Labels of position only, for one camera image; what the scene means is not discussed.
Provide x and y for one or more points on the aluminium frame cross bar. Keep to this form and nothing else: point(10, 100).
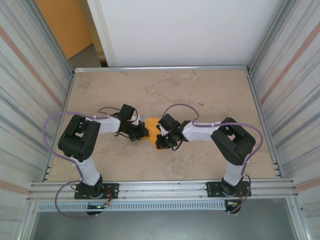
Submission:
point(162, 69)

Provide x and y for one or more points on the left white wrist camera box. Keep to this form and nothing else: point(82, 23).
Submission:
point(138, 120)

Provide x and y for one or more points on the striped cloth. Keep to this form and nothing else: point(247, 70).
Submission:
point(25, 75)

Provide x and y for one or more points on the orange wooden door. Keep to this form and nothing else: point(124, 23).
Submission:
point(65, 25)

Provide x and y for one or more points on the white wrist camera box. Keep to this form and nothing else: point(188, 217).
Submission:
point(138, 120)
point(162, 129)

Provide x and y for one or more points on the aluminium frame side bar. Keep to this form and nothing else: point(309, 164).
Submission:
point(68, 95)
point(255, 95)

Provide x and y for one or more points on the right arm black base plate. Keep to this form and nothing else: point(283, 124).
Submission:
point(212, 190)

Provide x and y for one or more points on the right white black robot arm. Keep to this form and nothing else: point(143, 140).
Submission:
point(235, 145)

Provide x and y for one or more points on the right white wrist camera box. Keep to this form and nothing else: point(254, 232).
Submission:
point(162, 129)

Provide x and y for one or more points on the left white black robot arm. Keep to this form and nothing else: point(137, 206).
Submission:
point(77, 140)

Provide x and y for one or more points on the corrugated metal side panel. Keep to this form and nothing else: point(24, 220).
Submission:
point(295, 75)

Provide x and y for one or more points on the white door frame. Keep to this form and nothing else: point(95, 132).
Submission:
point(102, 32)

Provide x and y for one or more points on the black control board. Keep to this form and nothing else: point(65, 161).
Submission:
point(96, 207)
point(231, 204)

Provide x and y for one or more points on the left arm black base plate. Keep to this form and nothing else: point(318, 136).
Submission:
point(111, 191)

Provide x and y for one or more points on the orange paper sheet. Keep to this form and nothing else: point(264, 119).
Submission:
point(153, 130)

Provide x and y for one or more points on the grey metal sheet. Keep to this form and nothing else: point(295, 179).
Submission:
point(162, 225)

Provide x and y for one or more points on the long aluminium mounting rail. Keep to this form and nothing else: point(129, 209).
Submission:
point(162, 188)

